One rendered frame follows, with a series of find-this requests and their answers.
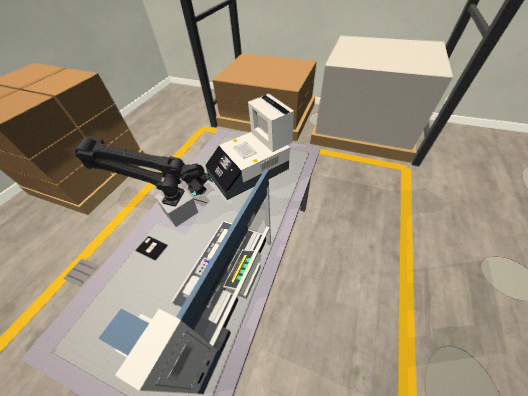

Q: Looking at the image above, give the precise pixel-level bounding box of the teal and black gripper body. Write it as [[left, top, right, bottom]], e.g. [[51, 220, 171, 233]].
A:
[[188, 173, 210, 193]]

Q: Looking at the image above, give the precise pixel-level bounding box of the beige well plate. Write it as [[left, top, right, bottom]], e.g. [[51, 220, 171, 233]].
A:
[[217, 229, 228, 243], [208, 244, 219, 259]]

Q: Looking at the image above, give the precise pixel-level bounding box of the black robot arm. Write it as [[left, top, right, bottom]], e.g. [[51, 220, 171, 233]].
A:
[[75, 137, 207, 207]]

